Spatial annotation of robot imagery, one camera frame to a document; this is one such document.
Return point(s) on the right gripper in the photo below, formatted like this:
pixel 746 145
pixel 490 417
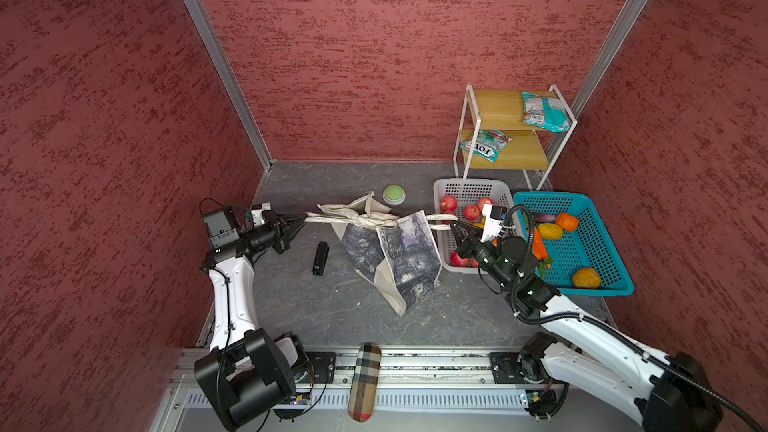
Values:
pixel 468 241

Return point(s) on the green Fox's candy bag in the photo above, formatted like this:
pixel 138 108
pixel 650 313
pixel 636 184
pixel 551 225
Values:
pixel 488 144

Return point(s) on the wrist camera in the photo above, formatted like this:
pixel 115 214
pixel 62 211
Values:
pixel 224 227
pixel 494 221

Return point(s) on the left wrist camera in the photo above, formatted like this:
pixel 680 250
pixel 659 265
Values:
pixel 224 227

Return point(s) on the cream canvas tote bag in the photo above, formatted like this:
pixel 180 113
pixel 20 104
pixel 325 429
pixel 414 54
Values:
pixel 398 255

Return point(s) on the orange carrot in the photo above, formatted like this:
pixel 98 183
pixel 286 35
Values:
pixel 538 247

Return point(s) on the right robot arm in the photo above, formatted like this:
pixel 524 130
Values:
pixel 656 391

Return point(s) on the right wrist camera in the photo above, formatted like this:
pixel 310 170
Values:
pixel 494 221

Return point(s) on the red apple top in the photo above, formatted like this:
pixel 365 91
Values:
pixel 483 202

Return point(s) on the red apple front left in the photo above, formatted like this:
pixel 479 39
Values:
pixel 457 261

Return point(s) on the white wooden shelf rack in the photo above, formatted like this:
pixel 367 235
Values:
pixel 532 150

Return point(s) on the yellow vegetable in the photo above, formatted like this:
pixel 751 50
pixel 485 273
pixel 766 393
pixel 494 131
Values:
pixel 550 231

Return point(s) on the aluminium rail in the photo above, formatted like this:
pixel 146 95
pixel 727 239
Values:
pixel 447 367

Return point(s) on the teal snack bag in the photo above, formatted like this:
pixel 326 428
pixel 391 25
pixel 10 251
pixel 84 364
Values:
pixel 546 113

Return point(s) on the plaid pouch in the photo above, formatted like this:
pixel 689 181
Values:
pixel 363 390

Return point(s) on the orange pumpkin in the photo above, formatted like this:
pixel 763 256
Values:
pixel 567 222

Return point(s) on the black remote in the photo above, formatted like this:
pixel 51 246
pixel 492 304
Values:
pixel 320 259

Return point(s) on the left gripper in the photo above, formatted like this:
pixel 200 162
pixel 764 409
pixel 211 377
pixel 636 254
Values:
pixel 280 230

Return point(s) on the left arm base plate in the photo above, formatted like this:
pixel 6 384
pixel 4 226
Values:
pixel 315 367

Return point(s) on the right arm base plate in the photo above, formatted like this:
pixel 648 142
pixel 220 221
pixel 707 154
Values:
pixel 518 368

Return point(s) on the yellow bell pepper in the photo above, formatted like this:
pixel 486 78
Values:
pixel 586 278

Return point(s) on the red apple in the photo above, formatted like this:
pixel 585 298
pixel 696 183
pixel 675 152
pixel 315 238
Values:
pixel 483 202
pixel 457 261

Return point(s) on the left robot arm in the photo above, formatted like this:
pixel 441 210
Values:
pixel 246 373

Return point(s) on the teal plastic basket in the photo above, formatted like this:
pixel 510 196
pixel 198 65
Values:
pixel 589 246

